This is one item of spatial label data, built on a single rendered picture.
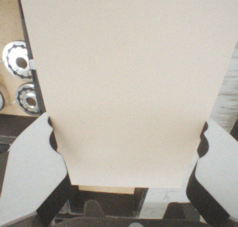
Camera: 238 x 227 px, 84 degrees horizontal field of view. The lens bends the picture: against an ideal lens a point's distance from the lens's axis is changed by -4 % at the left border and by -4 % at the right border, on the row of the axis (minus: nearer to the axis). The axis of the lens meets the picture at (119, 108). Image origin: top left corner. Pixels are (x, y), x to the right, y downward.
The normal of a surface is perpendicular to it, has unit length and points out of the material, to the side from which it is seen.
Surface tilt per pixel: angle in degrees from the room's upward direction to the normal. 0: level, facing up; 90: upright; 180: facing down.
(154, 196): 0
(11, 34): 0
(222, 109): 0
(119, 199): 90
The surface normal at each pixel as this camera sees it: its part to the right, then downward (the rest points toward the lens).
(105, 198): 0.08, -0.88
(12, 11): -0.02, 0.47
